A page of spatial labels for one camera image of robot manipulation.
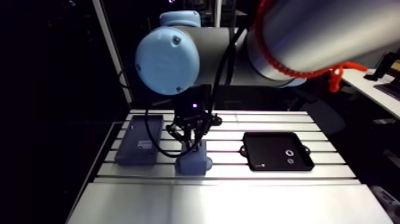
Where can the white desk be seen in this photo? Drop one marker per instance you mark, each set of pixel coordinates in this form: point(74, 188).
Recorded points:
point(372, 90)

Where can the dark blue-grey block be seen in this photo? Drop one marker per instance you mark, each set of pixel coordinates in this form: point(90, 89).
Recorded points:
point(193, 162)

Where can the black tray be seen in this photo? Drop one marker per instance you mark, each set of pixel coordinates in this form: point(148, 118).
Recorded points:
point(272, 151)

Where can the white post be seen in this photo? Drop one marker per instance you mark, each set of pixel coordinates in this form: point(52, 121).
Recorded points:
point(112, 50)

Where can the dark blue-grey tray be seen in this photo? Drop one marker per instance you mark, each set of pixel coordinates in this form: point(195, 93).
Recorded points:
point(139, 140)

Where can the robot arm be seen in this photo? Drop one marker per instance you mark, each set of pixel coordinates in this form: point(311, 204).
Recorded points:
point(168, 59)

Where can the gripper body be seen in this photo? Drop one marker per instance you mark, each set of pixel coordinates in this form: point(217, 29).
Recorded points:
point(192, 104)

